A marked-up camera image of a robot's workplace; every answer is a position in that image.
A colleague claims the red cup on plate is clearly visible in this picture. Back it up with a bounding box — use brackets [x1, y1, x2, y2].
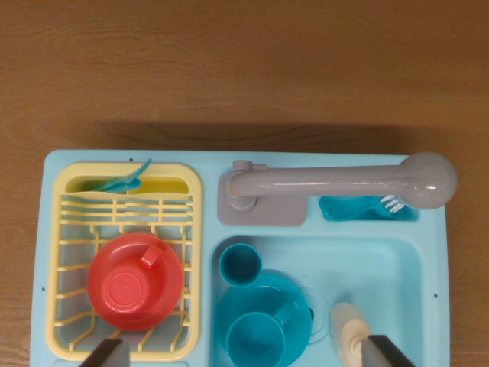
[86, 232, 185, 332]

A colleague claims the yellow dish rack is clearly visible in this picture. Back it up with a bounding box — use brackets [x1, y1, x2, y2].
[44, 162, 203, 362]

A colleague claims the teal tumbler cup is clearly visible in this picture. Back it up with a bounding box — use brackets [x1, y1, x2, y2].
[218, 242, 263, 287]

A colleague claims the teal plate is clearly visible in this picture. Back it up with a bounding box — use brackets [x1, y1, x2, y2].
[219, 269, 313, 367]

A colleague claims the teal toy spoon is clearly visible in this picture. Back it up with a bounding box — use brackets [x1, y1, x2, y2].
[95, 177, 142, 194]

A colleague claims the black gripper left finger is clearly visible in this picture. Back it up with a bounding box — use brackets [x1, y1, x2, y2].
[83, 338, 131, 367]

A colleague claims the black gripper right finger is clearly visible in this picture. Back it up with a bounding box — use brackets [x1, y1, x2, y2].
[360, 334, 416, 367]

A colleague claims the light blue toy sink unit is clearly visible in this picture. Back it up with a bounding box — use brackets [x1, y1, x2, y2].
[31, 148, 452, 367]

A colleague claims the teal toy fork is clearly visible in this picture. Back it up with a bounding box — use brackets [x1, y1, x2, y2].
[114, 157, 153, 188]

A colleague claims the grey toy faucet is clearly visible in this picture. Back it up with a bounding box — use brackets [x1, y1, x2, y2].
[216, 151, 458, 227]

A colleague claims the cream detergent bottle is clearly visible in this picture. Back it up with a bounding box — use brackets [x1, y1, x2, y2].
[329, 302, 372, 367]

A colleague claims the teal mug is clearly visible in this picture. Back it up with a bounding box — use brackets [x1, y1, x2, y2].
[225, 301, 295, 366]

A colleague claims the red mug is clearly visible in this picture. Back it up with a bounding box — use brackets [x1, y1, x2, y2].
[99, 244, 165, 313]

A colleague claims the teal dish brush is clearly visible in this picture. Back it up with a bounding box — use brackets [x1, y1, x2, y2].
[319, 193, 406, 222]

